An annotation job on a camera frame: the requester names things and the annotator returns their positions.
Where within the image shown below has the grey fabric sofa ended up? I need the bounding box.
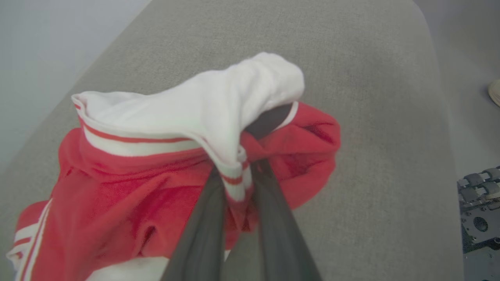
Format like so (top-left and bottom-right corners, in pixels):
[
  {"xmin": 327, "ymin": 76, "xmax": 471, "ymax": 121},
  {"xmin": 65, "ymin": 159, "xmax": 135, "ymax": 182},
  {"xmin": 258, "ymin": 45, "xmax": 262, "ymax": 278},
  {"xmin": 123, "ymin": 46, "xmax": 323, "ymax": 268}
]
[{"xmin": 0, "ymin": 0, "xmax": 465, "ymax": 281}]

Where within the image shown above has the red and white jersey garment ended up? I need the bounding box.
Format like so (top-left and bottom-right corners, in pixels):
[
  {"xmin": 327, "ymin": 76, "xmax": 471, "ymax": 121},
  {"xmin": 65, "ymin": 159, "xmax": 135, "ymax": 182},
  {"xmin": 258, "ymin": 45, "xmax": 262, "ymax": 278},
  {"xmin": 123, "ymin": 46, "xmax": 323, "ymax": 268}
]
[{"xmin": 6, "ymin": 52, "xmax": 341, "ymax": 281}]

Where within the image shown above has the white shoe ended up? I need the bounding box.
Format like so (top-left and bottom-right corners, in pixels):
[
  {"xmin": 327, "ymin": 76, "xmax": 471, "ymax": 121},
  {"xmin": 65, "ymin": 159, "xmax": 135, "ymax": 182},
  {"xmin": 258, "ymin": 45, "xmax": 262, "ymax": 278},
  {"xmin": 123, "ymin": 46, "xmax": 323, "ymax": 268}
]
[{"xmin": 487, "ymin": 78, "xmax": 500, "ymax": 107}]

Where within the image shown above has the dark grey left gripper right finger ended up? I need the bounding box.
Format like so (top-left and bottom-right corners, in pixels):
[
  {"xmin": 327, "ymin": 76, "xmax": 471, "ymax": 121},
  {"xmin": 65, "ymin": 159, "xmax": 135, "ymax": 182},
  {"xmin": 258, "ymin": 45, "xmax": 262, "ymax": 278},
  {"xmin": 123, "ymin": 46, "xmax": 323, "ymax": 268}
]
[{"xmin": 250, "ymin": 158, "xmax": 323, "ymax": 281}]

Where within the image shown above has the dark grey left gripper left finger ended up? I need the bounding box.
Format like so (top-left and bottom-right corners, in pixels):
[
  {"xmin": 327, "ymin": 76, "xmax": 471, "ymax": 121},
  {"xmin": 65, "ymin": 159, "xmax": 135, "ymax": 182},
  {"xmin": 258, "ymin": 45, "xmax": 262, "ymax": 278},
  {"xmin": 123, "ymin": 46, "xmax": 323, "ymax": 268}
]
[{"xmin": 160, "ymin": 165, "xmax": 227, "ymax": 281}]

